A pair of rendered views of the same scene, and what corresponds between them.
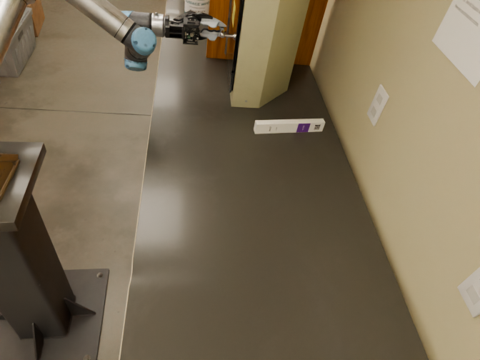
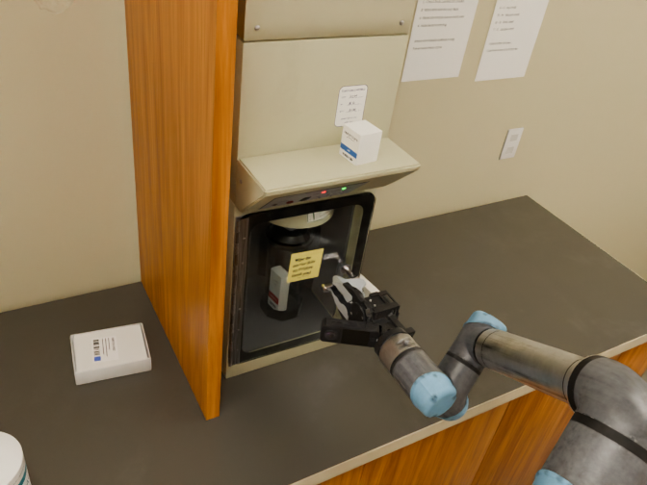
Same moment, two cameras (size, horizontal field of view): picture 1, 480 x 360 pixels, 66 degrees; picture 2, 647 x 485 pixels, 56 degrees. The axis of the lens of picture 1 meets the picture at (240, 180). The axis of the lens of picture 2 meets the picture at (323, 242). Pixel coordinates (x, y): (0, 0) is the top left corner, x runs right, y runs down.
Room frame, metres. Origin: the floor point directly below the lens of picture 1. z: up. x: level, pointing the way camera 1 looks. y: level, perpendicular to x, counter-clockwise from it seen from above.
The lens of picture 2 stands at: (1.72, 1.08, 2.03)
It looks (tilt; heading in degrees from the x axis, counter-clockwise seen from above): 35 degrees down; 248
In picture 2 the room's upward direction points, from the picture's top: 9 degrees clockwise
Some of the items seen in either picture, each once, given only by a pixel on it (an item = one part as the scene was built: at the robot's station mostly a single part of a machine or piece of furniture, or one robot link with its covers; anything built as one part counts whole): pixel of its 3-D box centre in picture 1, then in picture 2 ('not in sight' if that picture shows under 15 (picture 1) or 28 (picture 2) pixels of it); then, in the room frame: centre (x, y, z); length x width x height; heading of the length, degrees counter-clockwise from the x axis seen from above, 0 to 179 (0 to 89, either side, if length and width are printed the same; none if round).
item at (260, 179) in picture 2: not in sight; (328, 185); (1.36, 0.18, 1.46); 0.32 x 0.11 x 0.10; 12
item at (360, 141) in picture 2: not in sight; (360, 142); (1.30, 0.16, 1.54); 0.05 x 0.05 x 0.06; 18
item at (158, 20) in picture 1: (158, 24); (400, 351); (1.24, 0.37, 1.20); 0.08 x 0.05 x 0.08; 12
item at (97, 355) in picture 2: not in sight; (111, 352); (1.77, 0.05, 0.96); 0.16 x 0.12 x 0.04; 6
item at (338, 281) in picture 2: (213, 24); (352, 284); (1.28, 0.19, 1.22); 0.09 x 0.06 x 0.03; 102
